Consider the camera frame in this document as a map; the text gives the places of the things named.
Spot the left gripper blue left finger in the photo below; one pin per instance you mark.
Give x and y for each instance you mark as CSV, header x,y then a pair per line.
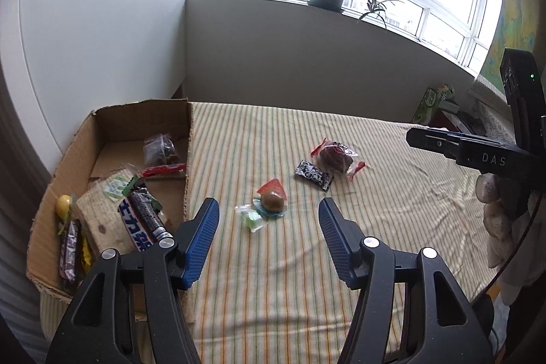
x,y
99,324

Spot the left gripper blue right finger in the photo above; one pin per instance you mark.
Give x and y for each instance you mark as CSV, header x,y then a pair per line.
x,y
440,325

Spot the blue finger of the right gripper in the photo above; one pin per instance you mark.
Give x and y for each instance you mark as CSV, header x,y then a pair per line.
x,y
435,140

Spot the snickers bar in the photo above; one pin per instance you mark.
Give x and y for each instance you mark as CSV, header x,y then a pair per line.
x,y
142,215
70,260

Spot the packaged bread slices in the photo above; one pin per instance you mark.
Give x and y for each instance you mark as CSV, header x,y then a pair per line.
x,y
97,210

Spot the red dried meat snack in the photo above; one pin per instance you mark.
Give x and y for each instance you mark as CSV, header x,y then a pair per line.
x,y
338,158

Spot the black candy packet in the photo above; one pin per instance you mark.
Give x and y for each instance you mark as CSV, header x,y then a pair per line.
x,y
314,174

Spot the yellow ball snack green wrapper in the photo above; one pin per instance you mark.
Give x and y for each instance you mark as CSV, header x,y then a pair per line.
x,y
63,208

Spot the small green candy clear wrapper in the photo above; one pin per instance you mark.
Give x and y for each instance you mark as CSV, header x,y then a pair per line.
x,y
250,217

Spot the clear dried plum snack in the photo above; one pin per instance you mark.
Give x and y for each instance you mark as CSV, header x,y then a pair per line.
x,y
161,157

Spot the brown ball snack red wrapper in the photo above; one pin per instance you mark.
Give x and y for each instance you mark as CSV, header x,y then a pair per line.
x,y
270,200

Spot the yellow candy wrapper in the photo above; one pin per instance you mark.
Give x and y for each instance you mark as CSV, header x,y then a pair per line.
x,y
86,258

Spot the gloved right hand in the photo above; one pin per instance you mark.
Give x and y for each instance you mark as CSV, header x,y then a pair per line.
x,y
516,238

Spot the green carton box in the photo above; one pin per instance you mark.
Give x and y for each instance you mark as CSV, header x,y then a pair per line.
x,y
430,103

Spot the dark red wooden cabinet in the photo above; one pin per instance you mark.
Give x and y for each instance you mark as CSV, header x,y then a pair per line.
x,y
461,122

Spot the white lace cloth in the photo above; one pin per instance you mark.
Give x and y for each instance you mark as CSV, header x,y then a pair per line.
x,y
497,127

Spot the striped yellow table cloth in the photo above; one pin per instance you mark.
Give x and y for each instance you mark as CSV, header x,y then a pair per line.
x,y
223,233

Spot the brown cardboard box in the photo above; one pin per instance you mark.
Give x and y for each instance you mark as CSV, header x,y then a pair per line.
x,y
106,152

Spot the white cabinet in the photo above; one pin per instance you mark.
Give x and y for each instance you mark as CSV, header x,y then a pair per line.
x,y
62,59

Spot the wall map poster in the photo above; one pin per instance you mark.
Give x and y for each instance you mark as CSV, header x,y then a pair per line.
x,y
518,24

